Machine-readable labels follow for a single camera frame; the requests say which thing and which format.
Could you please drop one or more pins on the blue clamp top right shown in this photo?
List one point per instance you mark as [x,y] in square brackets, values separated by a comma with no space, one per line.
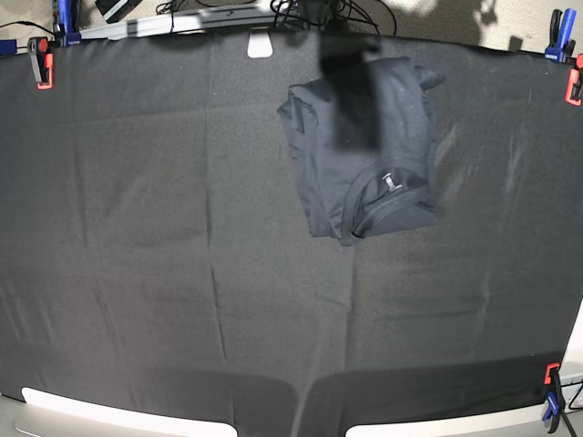
[561,45]

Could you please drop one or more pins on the orange blue clamp bottom right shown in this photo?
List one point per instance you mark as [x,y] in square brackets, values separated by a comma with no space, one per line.
[555,412]

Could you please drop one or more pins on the black t-shirt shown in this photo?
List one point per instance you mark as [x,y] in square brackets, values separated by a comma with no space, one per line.
[362,142]

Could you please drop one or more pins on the aluminium frame rail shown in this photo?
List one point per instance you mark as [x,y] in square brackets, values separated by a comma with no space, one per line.
[183,22]

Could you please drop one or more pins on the orange clamp top left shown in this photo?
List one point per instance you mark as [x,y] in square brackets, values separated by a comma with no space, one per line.
[41,58]

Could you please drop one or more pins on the blue clamp top left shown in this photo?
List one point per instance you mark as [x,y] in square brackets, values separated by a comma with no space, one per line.
[66,26]

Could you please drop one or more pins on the white tab on table edge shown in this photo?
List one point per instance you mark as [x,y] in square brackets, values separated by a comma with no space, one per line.
[259,44]

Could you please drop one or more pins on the black table cover cloth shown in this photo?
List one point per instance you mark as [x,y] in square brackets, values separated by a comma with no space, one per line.
[155,255]

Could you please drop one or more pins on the orange clamp top right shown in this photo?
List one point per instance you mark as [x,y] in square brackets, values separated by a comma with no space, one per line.
[573,94]

